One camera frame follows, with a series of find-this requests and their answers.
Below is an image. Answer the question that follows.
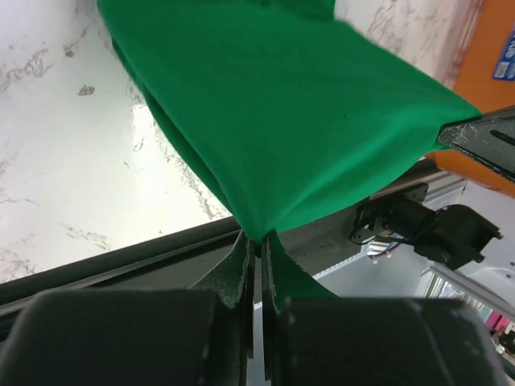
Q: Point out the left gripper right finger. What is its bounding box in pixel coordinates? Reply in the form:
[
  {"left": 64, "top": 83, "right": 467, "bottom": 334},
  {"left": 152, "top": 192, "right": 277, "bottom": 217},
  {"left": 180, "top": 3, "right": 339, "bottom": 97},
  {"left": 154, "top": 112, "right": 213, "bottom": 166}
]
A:
[{"left": 261, "top": 232, "right": 507, "bottom": 385}]

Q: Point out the green polo shirt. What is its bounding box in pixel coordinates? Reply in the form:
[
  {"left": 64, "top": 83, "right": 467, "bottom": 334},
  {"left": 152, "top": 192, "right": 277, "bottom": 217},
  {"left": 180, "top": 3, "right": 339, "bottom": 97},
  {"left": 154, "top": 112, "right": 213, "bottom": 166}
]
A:
[{"left": 96, "top": 0, "right": 482, "bottom": 242}]

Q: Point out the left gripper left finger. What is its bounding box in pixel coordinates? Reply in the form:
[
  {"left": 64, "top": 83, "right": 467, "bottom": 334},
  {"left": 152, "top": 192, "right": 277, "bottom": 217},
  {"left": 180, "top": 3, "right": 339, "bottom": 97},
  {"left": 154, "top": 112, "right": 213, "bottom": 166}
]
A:
[{"left": 1, "top": 234, "right": 254, "bottom": 385}]

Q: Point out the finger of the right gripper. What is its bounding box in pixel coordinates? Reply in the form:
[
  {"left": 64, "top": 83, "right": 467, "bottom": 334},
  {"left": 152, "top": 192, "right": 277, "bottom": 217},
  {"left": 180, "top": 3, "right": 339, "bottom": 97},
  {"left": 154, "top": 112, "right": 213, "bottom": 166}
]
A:
[{"left": 437, "top": 106, "right": 514, "bottom": 181}]

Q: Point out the orange plastic basket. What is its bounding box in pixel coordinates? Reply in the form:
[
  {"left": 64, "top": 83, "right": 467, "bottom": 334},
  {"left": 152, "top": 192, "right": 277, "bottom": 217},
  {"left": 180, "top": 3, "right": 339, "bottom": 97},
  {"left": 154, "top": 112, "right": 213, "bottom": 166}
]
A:
[{"left": 427, "top": 1, "right": 514, "bottom": 198}]

